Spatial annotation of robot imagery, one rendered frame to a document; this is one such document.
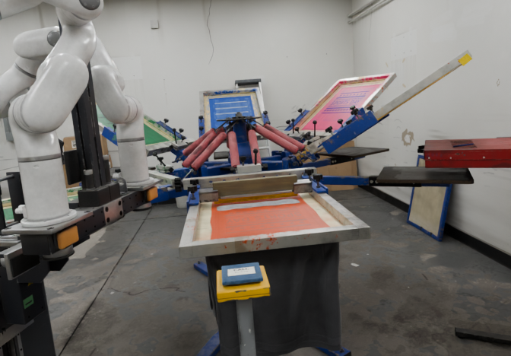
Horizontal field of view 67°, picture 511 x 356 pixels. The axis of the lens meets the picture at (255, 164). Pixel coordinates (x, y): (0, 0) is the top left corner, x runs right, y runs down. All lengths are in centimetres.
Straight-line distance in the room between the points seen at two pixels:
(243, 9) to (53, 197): 520
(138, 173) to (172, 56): 457
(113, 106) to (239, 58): 464
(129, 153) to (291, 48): 480
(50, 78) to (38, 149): 17
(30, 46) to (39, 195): 59
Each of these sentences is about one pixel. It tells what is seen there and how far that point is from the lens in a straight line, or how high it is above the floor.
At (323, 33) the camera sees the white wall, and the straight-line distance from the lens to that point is 615.
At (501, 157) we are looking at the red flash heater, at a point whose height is 106.
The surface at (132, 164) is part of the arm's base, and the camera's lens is 141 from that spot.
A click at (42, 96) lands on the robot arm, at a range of 98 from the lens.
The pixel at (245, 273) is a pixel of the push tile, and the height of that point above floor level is 97.
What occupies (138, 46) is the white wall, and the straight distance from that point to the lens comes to 599.
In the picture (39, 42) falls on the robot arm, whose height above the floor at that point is 163.
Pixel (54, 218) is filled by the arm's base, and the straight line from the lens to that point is 107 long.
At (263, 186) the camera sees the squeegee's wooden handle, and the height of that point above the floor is 102.
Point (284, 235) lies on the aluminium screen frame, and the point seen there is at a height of 99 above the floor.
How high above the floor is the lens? 138
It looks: 9 degrees down
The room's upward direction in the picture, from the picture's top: 4 degrees counter-clockwise
